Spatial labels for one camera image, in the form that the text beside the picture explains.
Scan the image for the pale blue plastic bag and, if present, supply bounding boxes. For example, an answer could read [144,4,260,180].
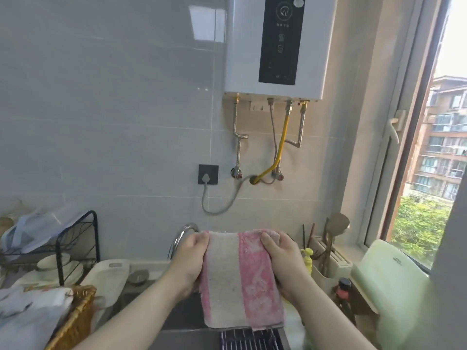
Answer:
[0,203,87,256]

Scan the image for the pale green cutting board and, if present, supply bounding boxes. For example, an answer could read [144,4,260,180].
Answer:
[349,239,430,350]

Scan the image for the steel sink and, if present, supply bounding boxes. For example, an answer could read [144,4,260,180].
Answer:
[108,276,293,350]

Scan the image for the beige spatula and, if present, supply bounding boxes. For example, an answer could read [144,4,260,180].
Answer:
[320,212,351,275]

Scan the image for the person's right hand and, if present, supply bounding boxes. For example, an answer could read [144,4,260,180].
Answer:
[259,231,315,302]

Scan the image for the person's left hand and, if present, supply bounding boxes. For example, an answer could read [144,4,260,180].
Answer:
[169,230,211,300]

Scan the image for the dark sauce bottle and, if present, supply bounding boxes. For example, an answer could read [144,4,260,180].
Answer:
[333,277,357,326]

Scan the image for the small grey sink plug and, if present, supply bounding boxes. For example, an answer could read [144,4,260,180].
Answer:
[127,269,150,287]

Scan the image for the yellow gas hose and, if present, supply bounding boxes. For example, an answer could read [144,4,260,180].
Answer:
[249,100,294,186]

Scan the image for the chrome faucet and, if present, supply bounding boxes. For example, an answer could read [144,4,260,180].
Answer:
[167,222,201,262]

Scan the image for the white plate stack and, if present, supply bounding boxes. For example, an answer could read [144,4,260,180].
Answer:
[17,260,85,287]

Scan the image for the metal flexible hose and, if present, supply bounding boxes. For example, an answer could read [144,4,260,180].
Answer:
[232,93,250,171]
[261,101,309,185]

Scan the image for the dark sink drain basket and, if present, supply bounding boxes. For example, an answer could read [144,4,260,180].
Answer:
[218,325,288,350]

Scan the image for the white ceramic bowl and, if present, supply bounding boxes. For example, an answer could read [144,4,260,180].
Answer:
[36,252,72,273]

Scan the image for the beige utensil holder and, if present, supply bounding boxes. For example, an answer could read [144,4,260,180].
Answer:
[309,234,354,289]

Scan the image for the grey power cable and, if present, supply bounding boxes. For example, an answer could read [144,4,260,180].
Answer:
[201,99,280,217]

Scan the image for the person's left forearm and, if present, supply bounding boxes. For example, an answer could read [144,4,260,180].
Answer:
[72,265,199,350]

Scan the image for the white water heater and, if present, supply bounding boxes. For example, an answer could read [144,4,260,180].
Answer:
[223,0,340,104]

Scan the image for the pink dish cloth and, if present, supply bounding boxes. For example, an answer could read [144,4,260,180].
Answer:
[198,229,286,333]

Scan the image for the small brown cardboard box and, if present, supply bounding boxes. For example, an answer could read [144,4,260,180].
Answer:
[347,283,381,326]

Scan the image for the person's right forearm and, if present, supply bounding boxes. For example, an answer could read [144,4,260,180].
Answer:
[284,274,377,350]

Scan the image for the white window frame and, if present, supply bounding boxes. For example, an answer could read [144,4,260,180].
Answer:
[357,0,454,271]

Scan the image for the glass window pane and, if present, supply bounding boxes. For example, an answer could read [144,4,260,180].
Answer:
[388,0,467,271]

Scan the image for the yellow detergent bottle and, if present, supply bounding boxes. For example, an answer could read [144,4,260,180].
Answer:
[300,247,315,278]

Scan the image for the black wire rack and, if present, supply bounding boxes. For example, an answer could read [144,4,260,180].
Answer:
[0,210,101,287]

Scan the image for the dark wall socket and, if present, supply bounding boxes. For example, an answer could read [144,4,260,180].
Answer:
[198,163,220,186]

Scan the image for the white window handle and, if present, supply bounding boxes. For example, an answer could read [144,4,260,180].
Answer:
[387,109,407,145]

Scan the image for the grey white cloth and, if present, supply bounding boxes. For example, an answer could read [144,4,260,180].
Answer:
[0,301,34,320]

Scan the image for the white countertop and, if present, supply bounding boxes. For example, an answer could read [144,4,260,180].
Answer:
[91,258,365,350]

